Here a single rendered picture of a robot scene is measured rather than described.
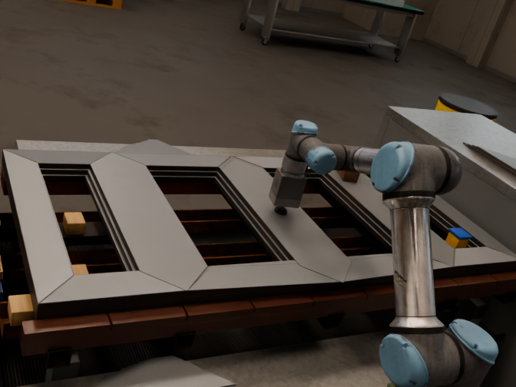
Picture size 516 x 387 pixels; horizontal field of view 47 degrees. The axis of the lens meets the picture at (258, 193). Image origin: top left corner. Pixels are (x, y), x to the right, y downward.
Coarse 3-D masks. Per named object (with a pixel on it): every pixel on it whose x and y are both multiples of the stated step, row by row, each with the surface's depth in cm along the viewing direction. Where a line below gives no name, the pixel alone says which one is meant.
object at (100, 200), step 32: (96, 192) 176; (224, 192) 200; (256, 224) 182; (448, 224) 217; (128, 256) 150; (288, 256) 168; (352, 256) 174; (32, 288) 130; (256, 288) 151; (288, 288) 156; (320, 288) 162
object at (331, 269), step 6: (312, 264) 165; (318, 264) 165; (324, 264) 166; (330, 264) 167; (336, 264) 168; (342, 264) 169; (348, 264) 169; (312, 270) 162; (318, 270) 163; (324, 270) 163; (330, 270) 164; (336, 270) 165; (342, 270) 166; (348, 270) 166
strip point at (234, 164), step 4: (232, 160) 215; (236, 160) 216; (228, 164) 211; (232, 164) 212; (236, 164) 213; (240, 164) 213; (244, 164) 214; (248, 164) 215; (224, 168) 207; (228, 168) 208; (232, 168) 209; (236, 168) 210; (240, 168) 210; (244, 168) 211; (248, 168) 212; (252, 168) 213; (256, 168) 214; (260, 168) 215
